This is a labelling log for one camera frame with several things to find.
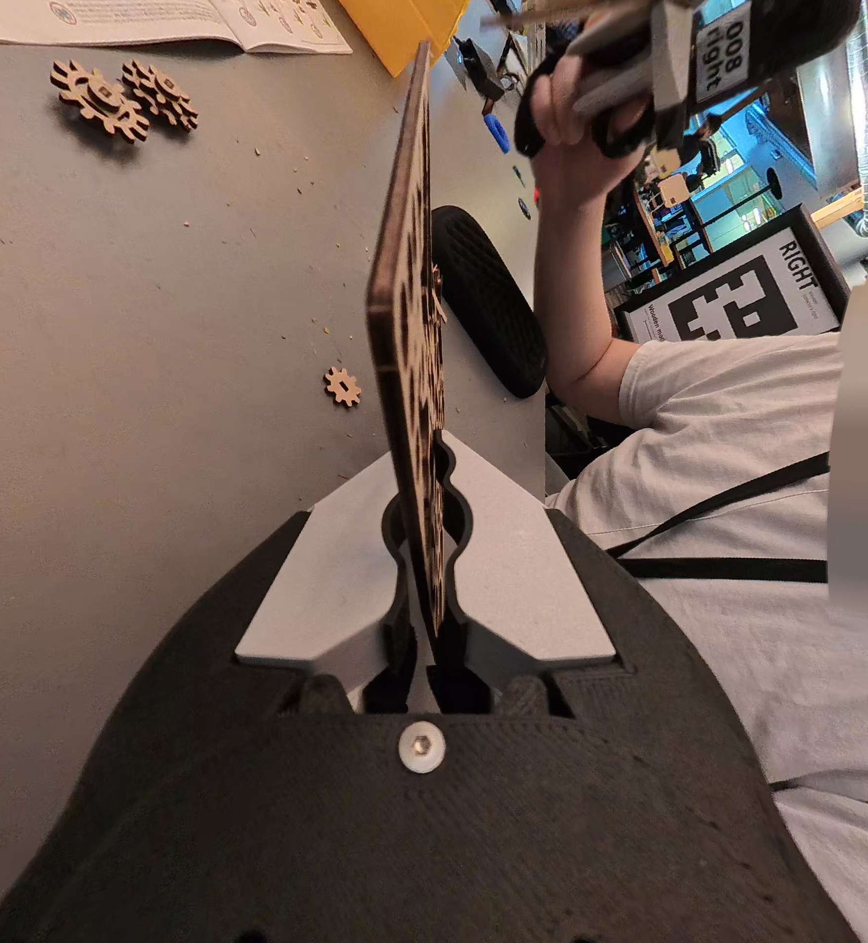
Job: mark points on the small wooden gear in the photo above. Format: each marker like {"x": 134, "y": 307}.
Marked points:
{"x": 342, "y": 387}

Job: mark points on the thick wooden gear with hub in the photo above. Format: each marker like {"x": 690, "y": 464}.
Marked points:
{"x": 98, "y": 99}

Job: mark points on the person's right hand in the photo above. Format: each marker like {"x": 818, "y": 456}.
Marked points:
{"x": 566, "y": 155}

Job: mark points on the black mesh wrist pad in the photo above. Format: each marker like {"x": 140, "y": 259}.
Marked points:
{"x": 493, "y": 309}

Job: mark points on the black framed marker sign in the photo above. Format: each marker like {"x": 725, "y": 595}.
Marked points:
{"x": 736, "y": 295}

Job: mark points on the open instruction booklet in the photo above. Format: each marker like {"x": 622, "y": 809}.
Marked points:
{"x": 146, "y": 22}

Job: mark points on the person's white t-shirt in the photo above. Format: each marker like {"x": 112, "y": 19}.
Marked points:
{"x": 699, "y": 663}

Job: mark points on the yellow stacked storage bins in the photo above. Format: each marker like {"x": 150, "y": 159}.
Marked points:
{"x": 404, "y": 29}

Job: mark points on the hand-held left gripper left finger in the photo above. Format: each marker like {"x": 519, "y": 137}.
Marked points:
{"x": 316, "y": 589}

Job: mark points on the flat wooden gear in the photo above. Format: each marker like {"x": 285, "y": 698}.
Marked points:
{"x": 161, "y": 94}

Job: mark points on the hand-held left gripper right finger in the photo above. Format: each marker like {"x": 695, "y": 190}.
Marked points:
{"x": 537, "y": 589}

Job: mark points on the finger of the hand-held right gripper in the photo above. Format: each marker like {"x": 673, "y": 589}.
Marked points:
{"x": 625, "y": 26}

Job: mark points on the blue plastic object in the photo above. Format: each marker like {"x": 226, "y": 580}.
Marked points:
{"x": 498, "y": 134}

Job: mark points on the person's right forearm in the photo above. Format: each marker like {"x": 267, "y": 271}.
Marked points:
{"x": 574, "y": 295}

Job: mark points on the laser-cut wooden parts sheet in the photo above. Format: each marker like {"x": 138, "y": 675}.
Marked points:
{"x": 404, "y": 295}

